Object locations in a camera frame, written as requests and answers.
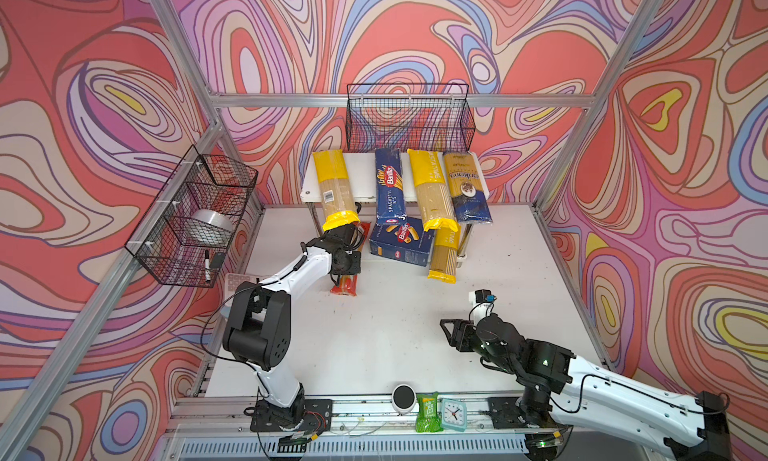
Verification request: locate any blue Barilla spaghetti box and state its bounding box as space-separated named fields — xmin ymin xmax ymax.
xmin=375 ymin=148 xmax=407 ymax=225

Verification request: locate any yellow Pastatime spaghetti bag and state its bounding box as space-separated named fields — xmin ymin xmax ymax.
xmin=407 ymin=149 xmax=459 ymax=233
xmin=428 ymin=228 xmax=460 ymax=284

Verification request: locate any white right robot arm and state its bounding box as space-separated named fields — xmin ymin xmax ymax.
xmin=439 ymin=313 xmax=732 ymax=460

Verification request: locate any black wire basket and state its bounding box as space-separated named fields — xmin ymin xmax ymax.
xmin=345 ymin=81 xmax=476 ymax=152
xmin=125 ymin=146 xmax=258 ymax=288

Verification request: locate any red spaghetti bag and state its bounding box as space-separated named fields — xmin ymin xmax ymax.
xmin=330 ymin=221 xmax=371 ymax=297

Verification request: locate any blue Barilla rigatoni box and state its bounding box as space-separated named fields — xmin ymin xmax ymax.
xmin=369 ymin=216 xmax=435 ymax=266

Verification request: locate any blue Ankara spaghetti bag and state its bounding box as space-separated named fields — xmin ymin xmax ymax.
xmin=443 ymin=152 xmax=492 ymax=224

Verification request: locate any black wire basket back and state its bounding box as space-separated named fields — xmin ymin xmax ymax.
xmin=345 ymin=81 xmax=476 ymax=152

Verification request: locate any yellow spaghetti bag with barcode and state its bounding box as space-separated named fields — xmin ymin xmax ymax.
xmin=313 ymin=150 xmax=360 ymax=231

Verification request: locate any green snack bag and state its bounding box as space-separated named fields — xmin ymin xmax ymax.
xmin=415 ymin=392 xmax=443 ymax=433

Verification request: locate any round black white speaker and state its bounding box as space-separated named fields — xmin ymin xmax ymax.
xmin=391 ymin=383 xmax=417 ymax=415

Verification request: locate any aluminium frame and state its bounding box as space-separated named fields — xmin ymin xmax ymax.
xmin=0 ymin=0 xmax=679 ymax=461

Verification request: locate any teal alarm clock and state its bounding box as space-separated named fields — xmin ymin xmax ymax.
xmin=441 ymin=398 xmax=468 ymax=432

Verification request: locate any white two-tier shelf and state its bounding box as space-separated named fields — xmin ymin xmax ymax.
xmin=300 ymin=152 xmax=473 ymax=266

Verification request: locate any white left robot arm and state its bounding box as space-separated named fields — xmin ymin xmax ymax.
xmin=222 ymin=222 xmax=364 ymax=437

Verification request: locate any black wire basket left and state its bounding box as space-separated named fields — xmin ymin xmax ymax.
xmin=125 ymin=146 xmax=258 ymax=288

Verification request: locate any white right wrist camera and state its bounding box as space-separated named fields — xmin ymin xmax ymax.
xmin=468 ymin=289 xmax=496 ymax=307

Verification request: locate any white tape roll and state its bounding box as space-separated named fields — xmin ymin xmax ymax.
xmin=185 ymin=209 xmax=235 ymax=248

